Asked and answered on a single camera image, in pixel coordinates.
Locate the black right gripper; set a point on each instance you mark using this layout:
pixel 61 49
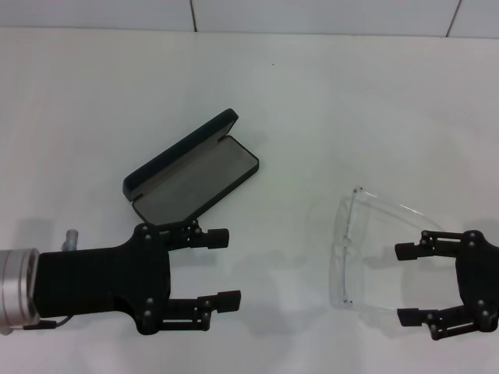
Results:
pixel 479 272

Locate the black glasses case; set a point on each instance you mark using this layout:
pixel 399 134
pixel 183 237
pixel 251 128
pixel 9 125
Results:
pixel 195 183

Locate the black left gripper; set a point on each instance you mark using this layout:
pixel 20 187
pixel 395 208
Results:
pixel 101 276

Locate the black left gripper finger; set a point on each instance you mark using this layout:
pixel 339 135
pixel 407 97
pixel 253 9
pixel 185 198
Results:
pixel 228 300

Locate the clear plastic glasses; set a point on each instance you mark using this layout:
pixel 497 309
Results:
pixel 374 249

